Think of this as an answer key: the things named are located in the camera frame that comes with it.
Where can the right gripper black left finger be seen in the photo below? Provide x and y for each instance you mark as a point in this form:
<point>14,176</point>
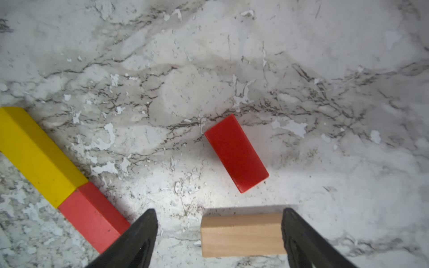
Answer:
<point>134,248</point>

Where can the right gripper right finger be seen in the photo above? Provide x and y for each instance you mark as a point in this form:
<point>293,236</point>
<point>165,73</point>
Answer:
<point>305,247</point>

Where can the red block long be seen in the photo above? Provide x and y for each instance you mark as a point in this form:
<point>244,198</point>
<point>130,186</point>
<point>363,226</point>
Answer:
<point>94,217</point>

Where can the natural wood block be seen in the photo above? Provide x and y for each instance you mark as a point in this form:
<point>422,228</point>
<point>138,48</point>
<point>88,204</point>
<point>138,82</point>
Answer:
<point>244,235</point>

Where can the red block short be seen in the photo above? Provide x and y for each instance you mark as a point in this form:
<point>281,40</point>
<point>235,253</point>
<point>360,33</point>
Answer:
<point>236,153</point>

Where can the yellow block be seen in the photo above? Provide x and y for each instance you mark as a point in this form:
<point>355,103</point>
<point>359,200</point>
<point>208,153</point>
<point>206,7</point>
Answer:
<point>37,157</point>

